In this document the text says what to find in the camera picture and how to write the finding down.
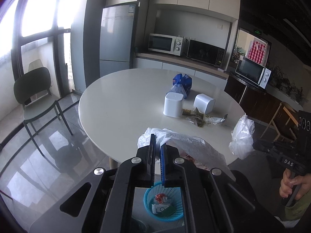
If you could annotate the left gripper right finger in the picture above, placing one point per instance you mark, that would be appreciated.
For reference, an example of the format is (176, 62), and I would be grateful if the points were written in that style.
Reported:
(164, 164)

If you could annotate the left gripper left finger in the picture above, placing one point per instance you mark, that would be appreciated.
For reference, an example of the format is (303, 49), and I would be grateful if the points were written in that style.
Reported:
(150, 161)

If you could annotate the white plastic bag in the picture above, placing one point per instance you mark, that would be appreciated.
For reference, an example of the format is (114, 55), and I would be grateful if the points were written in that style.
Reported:
(192, 148)

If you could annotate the green foil wrapper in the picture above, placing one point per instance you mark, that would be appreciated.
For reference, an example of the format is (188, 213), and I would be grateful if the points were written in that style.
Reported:
(200, 119)

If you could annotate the red snack wrapper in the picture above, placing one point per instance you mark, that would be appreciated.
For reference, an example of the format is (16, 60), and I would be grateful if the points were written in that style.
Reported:
(161, 198)

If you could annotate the clear plastic wrapper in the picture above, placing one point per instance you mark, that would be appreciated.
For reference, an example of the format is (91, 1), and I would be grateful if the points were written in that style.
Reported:
(242, 140)

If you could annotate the white HP cardboard box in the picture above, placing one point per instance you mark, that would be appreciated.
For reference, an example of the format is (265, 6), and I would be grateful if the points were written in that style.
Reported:
(158, 208)

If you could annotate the green yellow sponge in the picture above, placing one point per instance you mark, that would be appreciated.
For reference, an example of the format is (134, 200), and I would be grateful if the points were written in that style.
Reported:
(168, 211)

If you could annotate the blue plastic trash basket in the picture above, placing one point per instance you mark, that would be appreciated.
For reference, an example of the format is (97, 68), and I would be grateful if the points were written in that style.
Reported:
(174, 199)

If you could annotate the wooden chair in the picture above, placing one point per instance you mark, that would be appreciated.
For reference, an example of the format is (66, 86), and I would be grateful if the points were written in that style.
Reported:
(285, 123)

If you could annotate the white square container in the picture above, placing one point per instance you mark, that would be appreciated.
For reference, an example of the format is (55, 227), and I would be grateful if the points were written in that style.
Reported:
(173, 104)

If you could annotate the round white table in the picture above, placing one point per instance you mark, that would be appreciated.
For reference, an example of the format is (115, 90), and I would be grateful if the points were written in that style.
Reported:
(116, 110)

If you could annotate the white plastic cup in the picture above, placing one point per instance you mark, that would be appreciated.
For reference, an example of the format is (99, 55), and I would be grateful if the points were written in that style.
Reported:
(204, 104)

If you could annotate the blue plastic bag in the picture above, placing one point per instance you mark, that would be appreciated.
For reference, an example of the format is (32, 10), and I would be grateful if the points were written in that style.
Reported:
(181, 84)

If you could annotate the potted green plants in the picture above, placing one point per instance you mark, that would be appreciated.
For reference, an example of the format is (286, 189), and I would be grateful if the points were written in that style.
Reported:
(279, 80)

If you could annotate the white microwave on right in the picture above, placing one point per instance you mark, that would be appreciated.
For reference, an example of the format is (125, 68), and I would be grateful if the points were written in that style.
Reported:
(253, 71)

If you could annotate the white microwave on counter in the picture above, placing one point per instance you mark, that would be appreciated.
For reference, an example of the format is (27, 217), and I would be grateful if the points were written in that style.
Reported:
(166, 44)

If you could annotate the black microwave oven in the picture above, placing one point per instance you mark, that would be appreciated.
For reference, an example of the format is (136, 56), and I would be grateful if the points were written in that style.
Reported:
(206, 53)

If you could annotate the dark green chair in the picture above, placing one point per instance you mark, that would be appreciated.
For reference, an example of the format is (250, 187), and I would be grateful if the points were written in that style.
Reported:
(32, 91)

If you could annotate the silver refrigerator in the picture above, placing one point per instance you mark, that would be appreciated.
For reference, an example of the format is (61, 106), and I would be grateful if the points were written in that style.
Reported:
(116, 38)

